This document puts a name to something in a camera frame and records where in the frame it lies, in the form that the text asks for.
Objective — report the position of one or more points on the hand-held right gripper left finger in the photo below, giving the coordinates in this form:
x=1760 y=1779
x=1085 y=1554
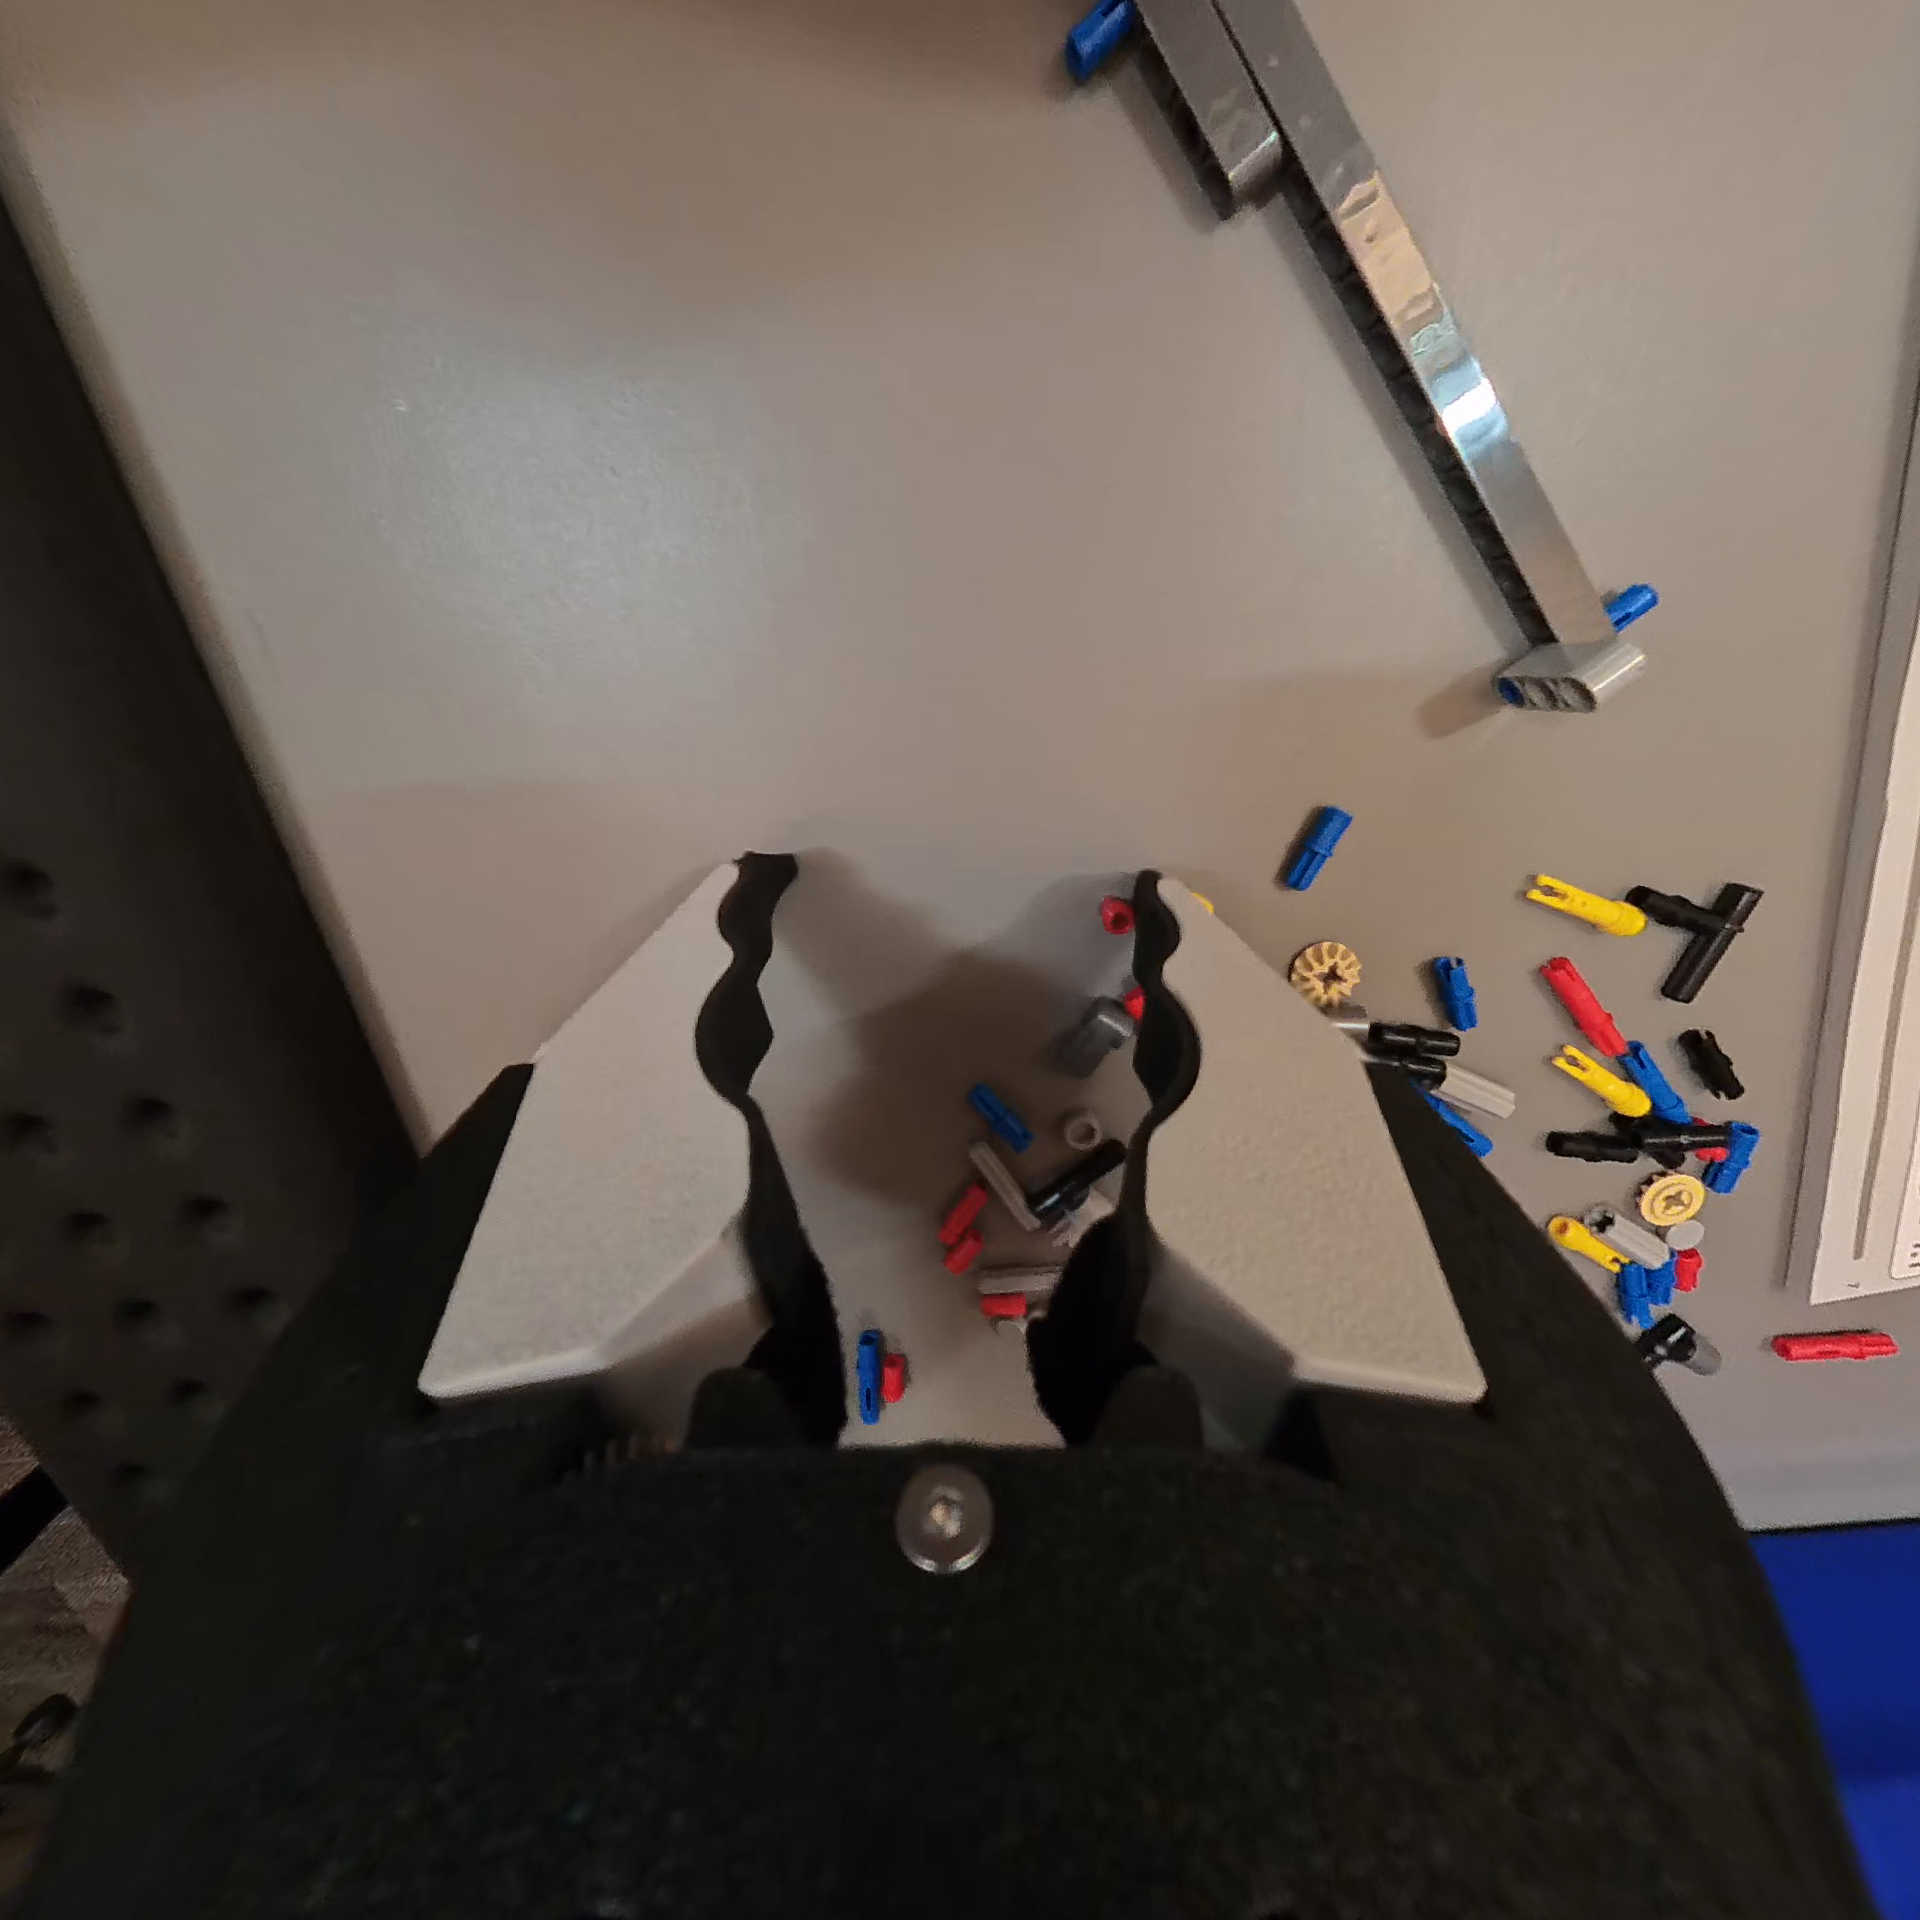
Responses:
x=599 y=1200

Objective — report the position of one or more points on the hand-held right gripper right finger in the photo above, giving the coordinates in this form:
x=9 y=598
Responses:
x=1305 y=1200

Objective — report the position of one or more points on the pile of mixed lego pins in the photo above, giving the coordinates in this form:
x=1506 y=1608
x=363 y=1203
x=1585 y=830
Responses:
x=1621 y=1079

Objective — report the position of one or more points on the long grey lego beam assembly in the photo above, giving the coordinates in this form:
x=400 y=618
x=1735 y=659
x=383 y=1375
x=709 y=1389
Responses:
x=1394 y=283

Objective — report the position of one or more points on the open instruction booklet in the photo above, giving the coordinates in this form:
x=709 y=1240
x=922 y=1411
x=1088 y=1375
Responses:
x=1881 y=1050

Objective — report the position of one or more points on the blue plastic bin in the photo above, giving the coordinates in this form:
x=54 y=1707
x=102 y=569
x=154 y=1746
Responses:
x=1845 y=1723

